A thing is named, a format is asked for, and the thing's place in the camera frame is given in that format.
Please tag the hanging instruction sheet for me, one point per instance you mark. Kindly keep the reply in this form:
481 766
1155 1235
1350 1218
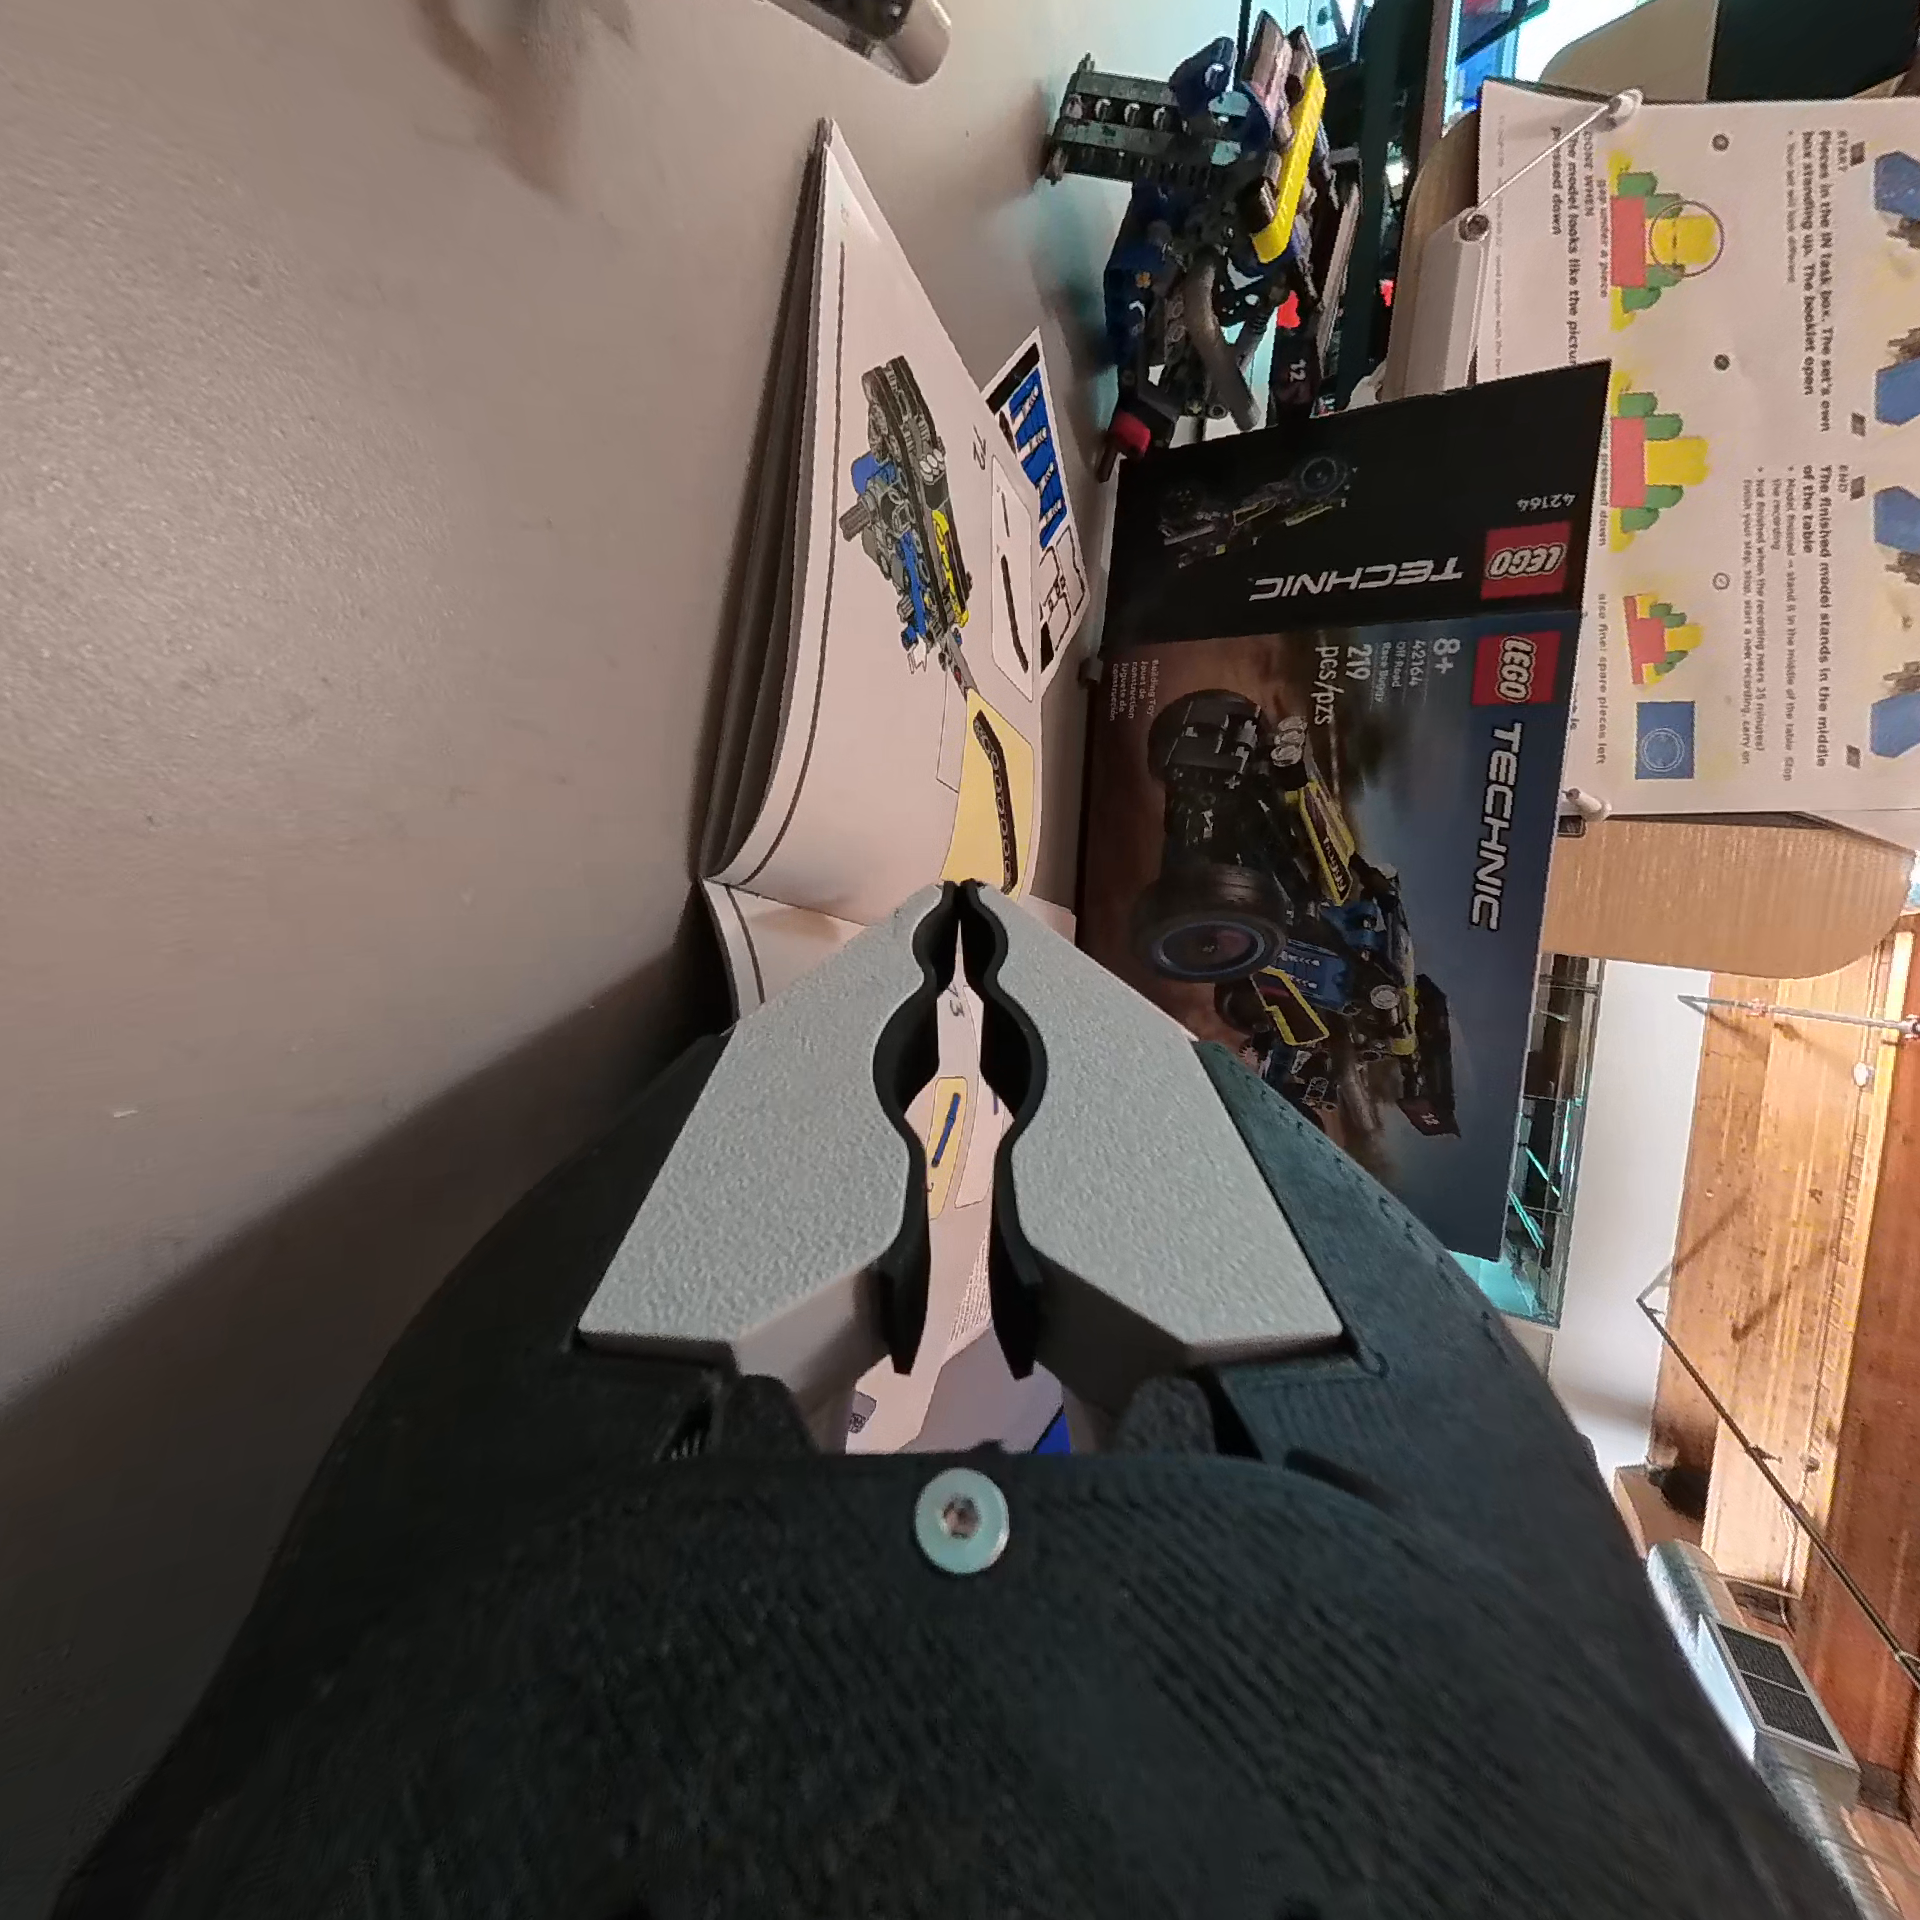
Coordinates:
1694 450

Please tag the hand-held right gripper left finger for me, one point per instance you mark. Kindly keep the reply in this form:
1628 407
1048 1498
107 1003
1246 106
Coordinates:
763 1155

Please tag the sticker sheet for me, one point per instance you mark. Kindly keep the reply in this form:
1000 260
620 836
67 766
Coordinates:
1036 510

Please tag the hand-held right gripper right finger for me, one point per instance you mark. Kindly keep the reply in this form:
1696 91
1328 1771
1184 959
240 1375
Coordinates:
1155 1184

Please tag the metal air duct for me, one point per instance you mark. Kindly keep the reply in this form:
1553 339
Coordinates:
1769 1723

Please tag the toy brick vehicle model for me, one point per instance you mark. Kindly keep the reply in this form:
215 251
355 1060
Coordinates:
1214 254

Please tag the open instruction booklet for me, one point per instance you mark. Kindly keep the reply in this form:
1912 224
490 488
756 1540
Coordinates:
886 599

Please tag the toy set cardboard box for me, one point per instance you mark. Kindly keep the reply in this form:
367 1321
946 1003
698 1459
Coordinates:
1350 750

